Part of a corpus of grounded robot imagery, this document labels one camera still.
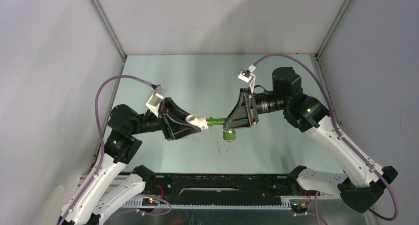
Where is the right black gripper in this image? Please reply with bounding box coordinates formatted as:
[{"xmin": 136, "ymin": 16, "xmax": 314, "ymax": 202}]
[{"xmin": 223, "ymin": 88, "xmax": 288, "ymax": 130}]

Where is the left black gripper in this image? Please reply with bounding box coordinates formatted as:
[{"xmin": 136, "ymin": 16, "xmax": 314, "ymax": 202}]
[{"xmin": 130, "ymin": 97, "xmax": 202, "ymax": 140}]

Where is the green water faucet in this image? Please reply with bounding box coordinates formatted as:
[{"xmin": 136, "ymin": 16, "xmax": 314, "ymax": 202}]
[{"xmin": 207, "ymin": 117, "xmax": 236, "ymax": 142}]

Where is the white pipe elbow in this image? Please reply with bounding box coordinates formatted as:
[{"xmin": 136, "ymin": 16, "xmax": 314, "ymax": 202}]
[{"xmin": 185, "ymin": 114, "xmax": 209, "ymax": 130}]

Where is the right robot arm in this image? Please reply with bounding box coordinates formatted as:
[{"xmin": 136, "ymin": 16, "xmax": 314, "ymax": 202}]
[{"xmin": 223, "ymin": 66, "xmax": 398, "ymax": 213}]

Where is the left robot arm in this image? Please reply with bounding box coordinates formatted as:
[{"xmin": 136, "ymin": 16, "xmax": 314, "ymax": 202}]
[{"xmin": 58, "ymin": 96, "xmax": 212, "ymax": 225}]

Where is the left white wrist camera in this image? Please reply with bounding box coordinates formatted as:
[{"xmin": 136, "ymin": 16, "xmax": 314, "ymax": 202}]
[{"xmin": 146, "ymin": 86, "xmax": 166, "ymax": 110}]

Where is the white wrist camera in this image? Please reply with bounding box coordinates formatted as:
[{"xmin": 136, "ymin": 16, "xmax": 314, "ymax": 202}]
[
  {"xmin": 146, "ymin": 86, "xmax": 166, "ymax": 110},
  {"xmin": 237, "ymin": 65, "xmax": 256, "ymax": 93}
]

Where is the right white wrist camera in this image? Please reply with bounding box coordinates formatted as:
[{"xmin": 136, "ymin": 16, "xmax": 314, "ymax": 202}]
[{"xmin": 237, "ymin": 65, "xmax": 256, "ymax": 93}]

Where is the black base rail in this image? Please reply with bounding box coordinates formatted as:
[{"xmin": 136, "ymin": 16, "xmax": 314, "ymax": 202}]
[{"xmin": 144, "ymin": 173, "xmax": 306, "ymax": 208}]

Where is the white ventilated cable duct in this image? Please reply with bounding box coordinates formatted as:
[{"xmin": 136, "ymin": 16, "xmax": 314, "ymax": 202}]
[{"xmin": 124, "ymin": 197, "xmax": 292, "ymax": 211}]

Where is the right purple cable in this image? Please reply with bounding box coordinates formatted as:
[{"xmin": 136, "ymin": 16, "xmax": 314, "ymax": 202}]
[{"xmin": 253, "ymin": 53, "xmax": 400, "ymax": 222}]

